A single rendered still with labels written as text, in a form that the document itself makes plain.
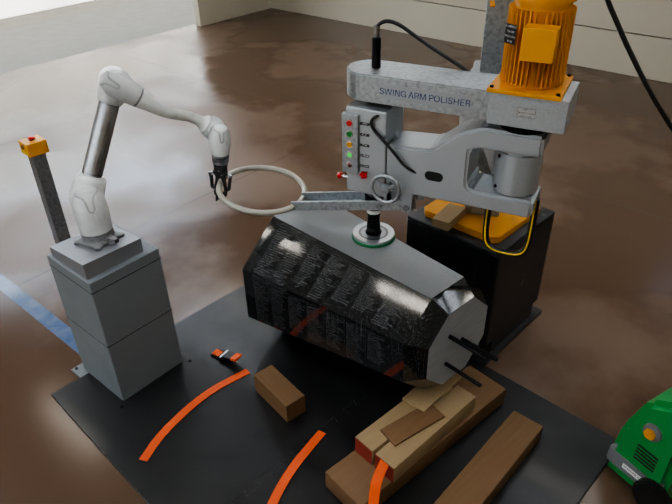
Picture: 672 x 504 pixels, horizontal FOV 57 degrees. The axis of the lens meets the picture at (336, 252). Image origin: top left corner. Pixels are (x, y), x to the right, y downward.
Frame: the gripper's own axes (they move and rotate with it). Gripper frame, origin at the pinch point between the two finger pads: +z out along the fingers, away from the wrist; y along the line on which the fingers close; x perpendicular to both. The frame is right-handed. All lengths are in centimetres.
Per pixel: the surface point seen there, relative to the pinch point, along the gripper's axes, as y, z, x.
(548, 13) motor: 136, -130, -39
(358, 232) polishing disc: 80, -6, -18
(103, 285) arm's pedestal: -34, 16, -71
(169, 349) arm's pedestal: -13, 75, -50
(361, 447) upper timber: 102, 54, -101
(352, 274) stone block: 82, 0, -44
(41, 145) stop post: -115, 0, 15
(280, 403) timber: 58, 68, -75
